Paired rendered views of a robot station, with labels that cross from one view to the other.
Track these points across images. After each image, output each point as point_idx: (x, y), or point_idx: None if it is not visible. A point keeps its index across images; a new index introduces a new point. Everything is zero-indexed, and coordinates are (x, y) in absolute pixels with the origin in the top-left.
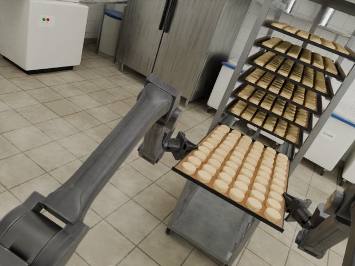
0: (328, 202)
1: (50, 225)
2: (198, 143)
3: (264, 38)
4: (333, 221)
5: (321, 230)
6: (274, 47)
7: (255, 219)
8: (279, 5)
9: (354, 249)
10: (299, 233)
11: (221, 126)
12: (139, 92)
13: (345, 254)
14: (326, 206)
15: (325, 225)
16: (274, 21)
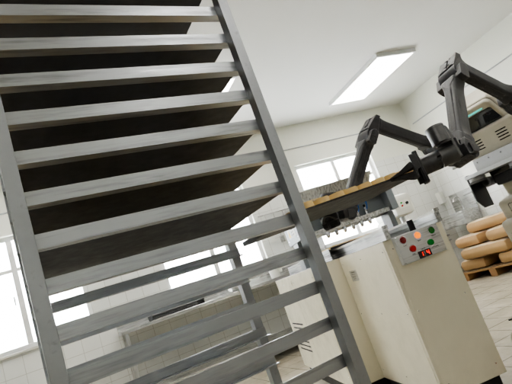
0: (375, 136)
1: None
2: (386, 181)
3: (123, 73)
4: (372, 148)
5: (363, 171)
6: (169, 90)
7: (280, 377)
8: (122, 11)
9: (397, 126)
10: (350, 209)
11: (312, 201)
12: (465, 64)
13: (395, 132)
14: (376, 139)
15: (363, 165)
16: (80, 41)
